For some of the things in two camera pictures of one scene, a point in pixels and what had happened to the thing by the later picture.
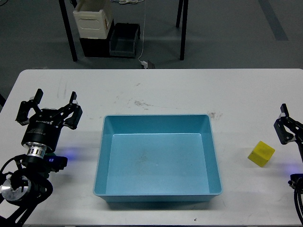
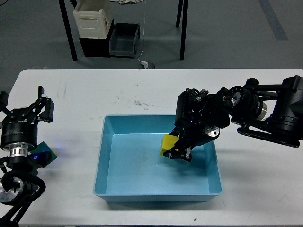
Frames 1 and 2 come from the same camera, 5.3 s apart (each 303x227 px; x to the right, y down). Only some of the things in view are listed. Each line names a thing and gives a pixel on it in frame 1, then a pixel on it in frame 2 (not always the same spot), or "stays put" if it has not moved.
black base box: [97, 47] stays put
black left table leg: [64, 12] stays put
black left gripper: [43, 129] to [19, 133]
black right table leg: [185, 7] stays put
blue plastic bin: [154, 158] stays put
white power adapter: [146, 64] stays put
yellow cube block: [261, 153] to [168, 142]
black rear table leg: [179, 13] stays put
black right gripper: [285, 137] to [200, 115]
